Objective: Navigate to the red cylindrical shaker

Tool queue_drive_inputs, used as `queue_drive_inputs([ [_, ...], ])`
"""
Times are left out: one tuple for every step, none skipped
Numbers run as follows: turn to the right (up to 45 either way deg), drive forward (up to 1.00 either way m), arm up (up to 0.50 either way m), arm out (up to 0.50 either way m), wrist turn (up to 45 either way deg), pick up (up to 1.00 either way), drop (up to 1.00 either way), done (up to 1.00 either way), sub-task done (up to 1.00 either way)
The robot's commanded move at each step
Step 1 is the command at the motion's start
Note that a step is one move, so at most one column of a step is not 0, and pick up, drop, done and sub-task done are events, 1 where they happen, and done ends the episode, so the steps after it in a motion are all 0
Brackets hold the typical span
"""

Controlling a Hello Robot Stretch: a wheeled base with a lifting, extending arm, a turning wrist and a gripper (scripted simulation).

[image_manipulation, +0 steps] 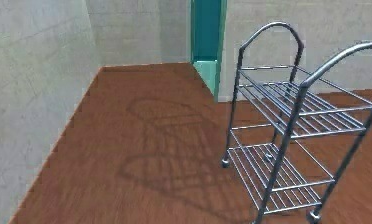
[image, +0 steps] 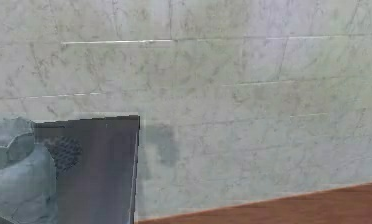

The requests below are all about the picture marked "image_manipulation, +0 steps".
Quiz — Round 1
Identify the teal room door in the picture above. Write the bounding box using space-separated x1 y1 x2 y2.
189 0 228 103

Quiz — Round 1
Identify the grey metal wire shelf cart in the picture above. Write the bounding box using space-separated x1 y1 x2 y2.
220 21 372 224

